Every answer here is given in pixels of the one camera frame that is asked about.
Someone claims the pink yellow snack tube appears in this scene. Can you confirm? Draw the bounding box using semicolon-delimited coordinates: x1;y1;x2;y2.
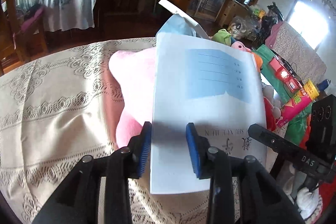
276;79;319;127

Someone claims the cream lace tablecloth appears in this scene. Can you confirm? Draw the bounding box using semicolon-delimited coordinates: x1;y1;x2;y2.
1;36;209;223

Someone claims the orange plush toy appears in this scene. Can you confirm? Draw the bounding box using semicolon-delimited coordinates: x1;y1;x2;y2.
252;52;263;73

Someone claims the white gloved hand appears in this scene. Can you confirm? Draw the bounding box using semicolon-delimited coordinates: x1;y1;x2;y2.
284;163;324;222

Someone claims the dark wooden cabinet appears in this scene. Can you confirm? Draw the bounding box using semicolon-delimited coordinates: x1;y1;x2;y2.
93;0;140;28

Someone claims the pink plush pig toy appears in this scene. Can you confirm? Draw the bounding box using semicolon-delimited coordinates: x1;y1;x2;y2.
231;41;252;53

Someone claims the lace covered armchair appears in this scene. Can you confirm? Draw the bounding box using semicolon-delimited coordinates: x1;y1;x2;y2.
265;22;327;84

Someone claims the white blue exercise book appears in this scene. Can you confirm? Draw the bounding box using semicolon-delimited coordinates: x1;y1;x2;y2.
150;33;267;194

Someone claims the light blue plastic bag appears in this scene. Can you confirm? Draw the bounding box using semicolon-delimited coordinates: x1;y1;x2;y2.
155;14;198;37

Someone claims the peppa pig plush red dress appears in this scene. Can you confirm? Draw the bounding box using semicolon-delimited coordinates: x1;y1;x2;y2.
264;97;281;131

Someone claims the pink plush cushion green top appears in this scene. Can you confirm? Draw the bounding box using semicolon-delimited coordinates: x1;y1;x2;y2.
104;47;158;148

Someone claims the wooden chair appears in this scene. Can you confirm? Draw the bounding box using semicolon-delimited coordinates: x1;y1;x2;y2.
1;0;49;63

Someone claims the green plush toy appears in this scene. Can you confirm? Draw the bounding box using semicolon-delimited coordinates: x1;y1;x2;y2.
211;29;232;47

